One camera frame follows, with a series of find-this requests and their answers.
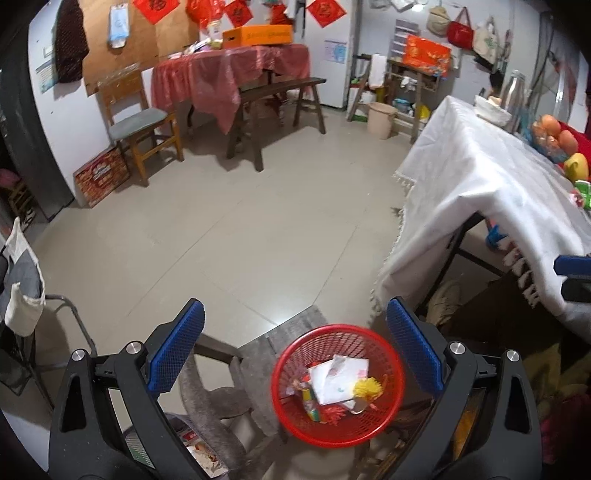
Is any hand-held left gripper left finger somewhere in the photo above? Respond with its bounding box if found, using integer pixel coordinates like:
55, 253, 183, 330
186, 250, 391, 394
48, 298, 206, 480

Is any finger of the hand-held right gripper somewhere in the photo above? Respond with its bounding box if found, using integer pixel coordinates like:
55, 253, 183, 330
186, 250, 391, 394
554, 255, 591, 278
560, 276, 591, 306

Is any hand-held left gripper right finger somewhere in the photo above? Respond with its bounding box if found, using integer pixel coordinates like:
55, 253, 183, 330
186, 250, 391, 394
386, 296, 542, 480

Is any white paper bag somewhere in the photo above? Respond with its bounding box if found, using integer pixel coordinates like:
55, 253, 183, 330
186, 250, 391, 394
307, 354, 370, 407

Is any yellow green striped packet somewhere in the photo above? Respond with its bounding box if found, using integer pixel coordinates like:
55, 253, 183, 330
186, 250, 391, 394
295, 378, 321, 423

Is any red plastic mesh basket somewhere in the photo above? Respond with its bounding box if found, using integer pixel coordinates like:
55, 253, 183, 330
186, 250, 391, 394
271, 324, 406, 448

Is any beige shoe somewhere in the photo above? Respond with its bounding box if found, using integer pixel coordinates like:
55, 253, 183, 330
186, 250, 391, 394
425, 279, 463, 326

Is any grey upholstered chair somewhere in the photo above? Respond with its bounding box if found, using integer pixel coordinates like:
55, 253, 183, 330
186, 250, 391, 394
178, 307, 333, 472

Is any small blue plastic item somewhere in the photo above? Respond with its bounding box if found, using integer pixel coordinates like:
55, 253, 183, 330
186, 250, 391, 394
485, 222, 509, 250

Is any yellow pomelo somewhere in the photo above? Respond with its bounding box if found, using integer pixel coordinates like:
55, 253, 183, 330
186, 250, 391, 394
563, 153, 589, 182

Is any printed paper leaflet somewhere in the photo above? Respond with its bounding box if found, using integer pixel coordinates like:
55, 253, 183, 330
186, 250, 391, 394
168, 413, 227, 478

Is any metal folding chair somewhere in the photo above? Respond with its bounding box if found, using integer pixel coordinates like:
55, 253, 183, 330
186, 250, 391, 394
0, 295, 98, 409

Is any white tasselled tablecloth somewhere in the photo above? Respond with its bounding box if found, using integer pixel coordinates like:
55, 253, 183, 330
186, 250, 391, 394
372, 95, 591, 342

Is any blue glass fruit bowl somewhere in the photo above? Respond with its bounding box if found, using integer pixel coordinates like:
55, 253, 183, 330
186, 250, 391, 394
526, 117, 566, 162

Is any red cushion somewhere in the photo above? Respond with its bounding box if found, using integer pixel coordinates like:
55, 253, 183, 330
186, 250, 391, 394
554, 120, 591, 171

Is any canvas bag on chair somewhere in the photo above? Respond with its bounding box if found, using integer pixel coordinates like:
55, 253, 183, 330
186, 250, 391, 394
0, 217, 47, 337

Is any stainless steel bottle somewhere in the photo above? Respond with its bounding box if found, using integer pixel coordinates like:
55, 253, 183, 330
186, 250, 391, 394
501, 70, 529, 134

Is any white ceramic bowl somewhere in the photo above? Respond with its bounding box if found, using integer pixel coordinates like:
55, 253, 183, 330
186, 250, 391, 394
475, 95, 509, 126

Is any red printed cardboard box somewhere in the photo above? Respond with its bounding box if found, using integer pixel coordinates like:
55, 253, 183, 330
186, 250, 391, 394
74, 147, 131, 208

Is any pink plastic bucket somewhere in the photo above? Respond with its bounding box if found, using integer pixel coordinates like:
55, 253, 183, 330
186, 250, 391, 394
367, 102, 399, 140

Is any wooden chair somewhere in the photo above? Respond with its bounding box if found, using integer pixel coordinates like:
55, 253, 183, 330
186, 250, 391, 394
97, 69, 185, 186

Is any cream tote bag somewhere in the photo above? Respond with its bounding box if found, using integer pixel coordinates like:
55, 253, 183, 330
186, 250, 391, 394
472, 17, 500, 65

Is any wooden side table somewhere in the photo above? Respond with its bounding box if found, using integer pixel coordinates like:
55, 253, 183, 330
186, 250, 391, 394
385, 58, 451, 144

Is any orange gift box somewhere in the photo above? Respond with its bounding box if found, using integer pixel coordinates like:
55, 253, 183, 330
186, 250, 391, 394
403, 36, 452, 77

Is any red tote bag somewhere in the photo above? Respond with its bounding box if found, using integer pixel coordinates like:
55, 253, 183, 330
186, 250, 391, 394
447, 8, 476, 51

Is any table with red cover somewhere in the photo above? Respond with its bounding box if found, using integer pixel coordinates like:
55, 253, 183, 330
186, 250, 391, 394
151, 44, 311, 136

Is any dark wooden bench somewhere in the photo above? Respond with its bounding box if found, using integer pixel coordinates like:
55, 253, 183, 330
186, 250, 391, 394
226, 78, 328, 172

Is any beige hanging bag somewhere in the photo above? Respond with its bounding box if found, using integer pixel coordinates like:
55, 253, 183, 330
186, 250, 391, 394
426, 6, 451, 38

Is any white refrigerator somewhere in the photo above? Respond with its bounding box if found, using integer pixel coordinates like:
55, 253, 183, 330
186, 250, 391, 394
305, 0, 363, 110

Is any white shelf rack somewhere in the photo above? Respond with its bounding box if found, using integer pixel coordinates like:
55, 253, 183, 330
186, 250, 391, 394
393, 19, 422, 54

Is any orange cardboard box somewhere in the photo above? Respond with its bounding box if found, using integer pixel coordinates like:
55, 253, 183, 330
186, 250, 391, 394
222, 24, 295, 49

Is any dark hanging garment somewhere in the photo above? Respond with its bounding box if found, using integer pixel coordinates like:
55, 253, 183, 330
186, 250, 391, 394
54, 0, 90, 85

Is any face mask packet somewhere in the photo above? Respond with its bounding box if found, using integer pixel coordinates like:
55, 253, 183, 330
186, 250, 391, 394
107, 4, 131, 49

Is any red plastic bag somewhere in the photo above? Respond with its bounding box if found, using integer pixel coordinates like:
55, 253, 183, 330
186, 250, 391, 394
186, 0, 227, 28

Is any red diamond paper on refrigerator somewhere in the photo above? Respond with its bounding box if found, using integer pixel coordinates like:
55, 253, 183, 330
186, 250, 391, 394
307, 0, 346, 27

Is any black metal table frame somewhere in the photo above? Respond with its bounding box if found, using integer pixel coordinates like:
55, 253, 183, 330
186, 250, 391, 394
416, 217, 504, 319

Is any small wall poster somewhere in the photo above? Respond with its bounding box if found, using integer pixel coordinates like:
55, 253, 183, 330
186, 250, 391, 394
36, 62, 60, 94

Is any brown wall board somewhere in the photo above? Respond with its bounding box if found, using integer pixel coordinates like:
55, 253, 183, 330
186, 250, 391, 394
76, 0, 208, 97

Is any red diamond wall paper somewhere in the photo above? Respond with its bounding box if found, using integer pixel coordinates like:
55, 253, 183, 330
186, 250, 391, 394
133, 0, 181, 25
224, 0, 254, 27

